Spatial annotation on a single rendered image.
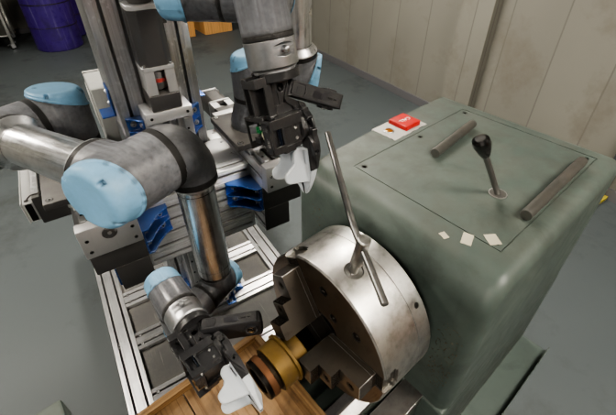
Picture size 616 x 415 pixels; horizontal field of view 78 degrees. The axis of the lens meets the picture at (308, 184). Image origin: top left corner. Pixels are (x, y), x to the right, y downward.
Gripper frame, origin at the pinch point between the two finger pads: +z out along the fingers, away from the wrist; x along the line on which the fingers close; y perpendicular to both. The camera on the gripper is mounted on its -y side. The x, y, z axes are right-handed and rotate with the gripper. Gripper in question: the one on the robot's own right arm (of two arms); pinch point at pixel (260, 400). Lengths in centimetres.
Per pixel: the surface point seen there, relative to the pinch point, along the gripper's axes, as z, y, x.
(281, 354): -2.0, -6.1, 4.2
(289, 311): -6.0, -11.0, 7.7
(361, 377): 9.2, -13.8, 3.3
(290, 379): 1.0, -5.4, 1.2
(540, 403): 35, -112, -108
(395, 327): 9.2, -21.1, 10.1
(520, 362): 23, -81, -54
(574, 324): 30, -164, -108
